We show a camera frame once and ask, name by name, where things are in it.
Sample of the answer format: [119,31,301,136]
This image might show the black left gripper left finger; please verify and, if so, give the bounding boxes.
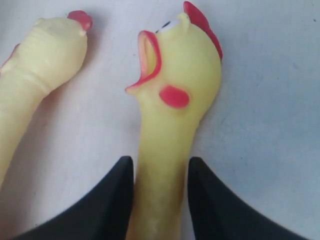
[16,156,134,240]

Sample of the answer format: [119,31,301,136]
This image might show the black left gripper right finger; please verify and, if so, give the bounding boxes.
[187,156,303,240]

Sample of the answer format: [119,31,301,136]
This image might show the yellow rubber chicken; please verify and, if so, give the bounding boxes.
[0,10,93,181]
[126,1,223,240]

